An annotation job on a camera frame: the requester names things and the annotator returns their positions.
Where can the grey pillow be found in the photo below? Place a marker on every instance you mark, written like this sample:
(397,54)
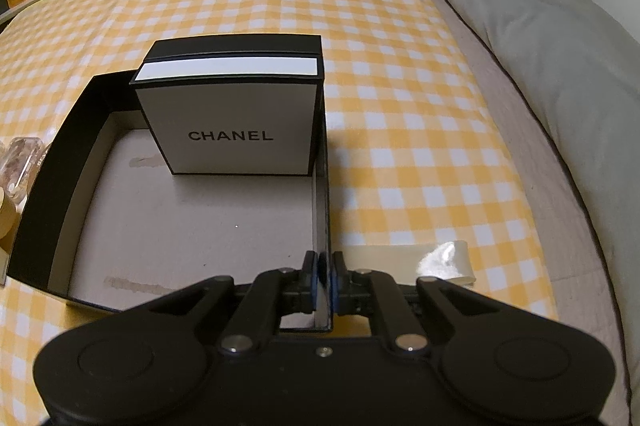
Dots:
(550,55)

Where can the glossy cream tape strip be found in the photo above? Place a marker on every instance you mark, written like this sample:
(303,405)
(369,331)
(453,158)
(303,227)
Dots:
(440,261)

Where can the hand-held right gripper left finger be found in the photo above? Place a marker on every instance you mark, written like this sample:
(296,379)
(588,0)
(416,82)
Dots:
(313,288)

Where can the black cardboard box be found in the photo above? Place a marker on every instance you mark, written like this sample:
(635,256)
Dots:
(175,231)

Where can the beige bed sheet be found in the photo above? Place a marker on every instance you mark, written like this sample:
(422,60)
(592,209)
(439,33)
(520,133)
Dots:
(575,256)

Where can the clear glass bottle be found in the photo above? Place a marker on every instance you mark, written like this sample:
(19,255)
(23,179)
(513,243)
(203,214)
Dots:
(20,165)

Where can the white gift box black lid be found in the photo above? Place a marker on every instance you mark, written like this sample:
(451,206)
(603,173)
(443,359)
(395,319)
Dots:
(225,105)

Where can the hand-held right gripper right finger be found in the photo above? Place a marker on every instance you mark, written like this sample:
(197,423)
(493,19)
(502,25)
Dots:
(334,291)

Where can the yellow checkered blanket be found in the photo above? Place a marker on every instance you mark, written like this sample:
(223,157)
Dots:
(400,105)

